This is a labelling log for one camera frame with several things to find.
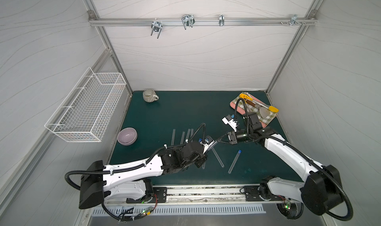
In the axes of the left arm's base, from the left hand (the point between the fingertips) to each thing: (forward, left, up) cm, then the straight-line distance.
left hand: (206, 151), depth 73 cm
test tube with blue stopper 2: (+15, +20, -15) cm, 30 cm away
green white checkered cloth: (+38, -38, -14) cm, 55 cm away
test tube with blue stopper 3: (+17, +11, -15) cm, 25 cm away
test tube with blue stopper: (+1, -2, +2) cm, 4 cm away
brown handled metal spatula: (+36, -45, -15) cm, 59 cm away
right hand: (+6, -7, +1) cm, 9 cm away
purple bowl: (+14, +49, -13) cm, 53 cm away
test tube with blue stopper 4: (+3, -8, -15) cm, 17 cm away
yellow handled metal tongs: (+50, -34, -13) cm, 62 cm away
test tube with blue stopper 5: (-3, -15, -15) cm, 21 cm away
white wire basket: (+10, +59, +17) cm, 62 cm away
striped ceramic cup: (+45, +41, -8) cm, 61 cm away
